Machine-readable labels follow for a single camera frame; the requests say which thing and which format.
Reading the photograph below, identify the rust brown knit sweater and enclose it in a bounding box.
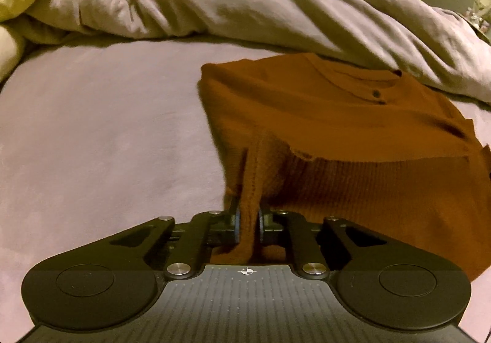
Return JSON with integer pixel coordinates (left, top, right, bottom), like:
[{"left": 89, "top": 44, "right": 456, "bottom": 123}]
[{"left": 199, "top": 53, "right": 490, "bottom": 279}]

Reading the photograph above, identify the rolled lilac duvet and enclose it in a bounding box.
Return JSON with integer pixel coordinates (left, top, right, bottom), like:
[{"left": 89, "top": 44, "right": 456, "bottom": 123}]
[{"left": 11, "top": 0, "right": 490, "bottom": 102}]

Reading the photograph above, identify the pale pink pillow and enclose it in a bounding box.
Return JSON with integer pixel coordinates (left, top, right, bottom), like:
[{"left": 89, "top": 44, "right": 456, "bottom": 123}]
[{"left": 0, "top": 25, "right": 27, "bottom": 82}]

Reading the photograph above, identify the bedside table with ornament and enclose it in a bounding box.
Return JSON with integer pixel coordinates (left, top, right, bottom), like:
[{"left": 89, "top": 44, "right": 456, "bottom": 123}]
[{"left": 464, "top": 0, "right": 491, "bottom": 38}]

